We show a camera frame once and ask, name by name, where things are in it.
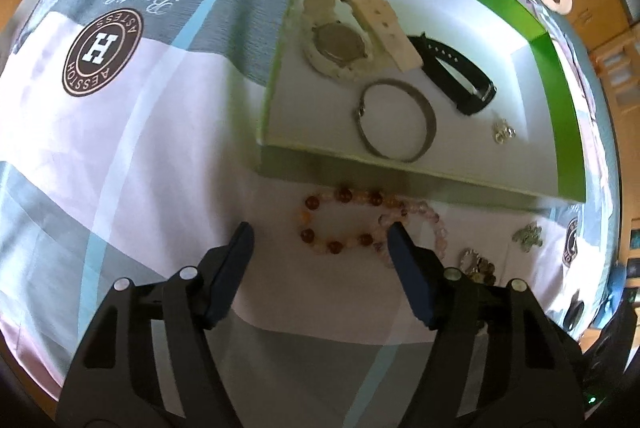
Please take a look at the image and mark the silver metal bangle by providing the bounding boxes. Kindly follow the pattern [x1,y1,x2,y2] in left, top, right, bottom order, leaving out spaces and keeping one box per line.
[354,78,437,164]

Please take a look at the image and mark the black wristwatch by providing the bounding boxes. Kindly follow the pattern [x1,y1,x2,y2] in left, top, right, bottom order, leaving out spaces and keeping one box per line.
[408,34,497,116]

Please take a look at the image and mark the cream white wristwatch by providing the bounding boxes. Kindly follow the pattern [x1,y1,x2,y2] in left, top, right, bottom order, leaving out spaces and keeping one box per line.
[300,0,423,82]

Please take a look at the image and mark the green silver flower brooch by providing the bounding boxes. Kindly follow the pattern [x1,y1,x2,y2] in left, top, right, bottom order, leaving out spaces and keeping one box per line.
[512,222,544,252]

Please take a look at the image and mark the plaid pastel bed sheet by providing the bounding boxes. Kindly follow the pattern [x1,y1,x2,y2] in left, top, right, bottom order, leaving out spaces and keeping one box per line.
[1,0,616,427]

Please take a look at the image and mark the green cardboard box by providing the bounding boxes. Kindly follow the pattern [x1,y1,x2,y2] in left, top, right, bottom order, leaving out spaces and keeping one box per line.
[259,0,587,209]

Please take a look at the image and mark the wooden bed footboard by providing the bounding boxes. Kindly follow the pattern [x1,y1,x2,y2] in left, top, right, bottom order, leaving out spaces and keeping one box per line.
[590,24,639,261]

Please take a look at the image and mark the brown wooden bead bracelet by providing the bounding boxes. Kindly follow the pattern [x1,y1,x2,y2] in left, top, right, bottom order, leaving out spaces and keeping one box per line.
[466,257,499,286]

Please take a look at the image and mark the pink bead bracelet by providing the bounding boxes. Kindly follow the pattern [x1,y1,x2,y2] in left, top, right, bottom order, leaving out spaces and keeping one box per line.
[372,197,450,267]

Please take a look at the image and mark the red amber bead bracelet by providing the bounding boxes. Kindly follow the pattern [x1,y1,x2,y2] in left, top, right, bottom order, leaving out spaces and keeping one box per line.
[297,185,409,257]

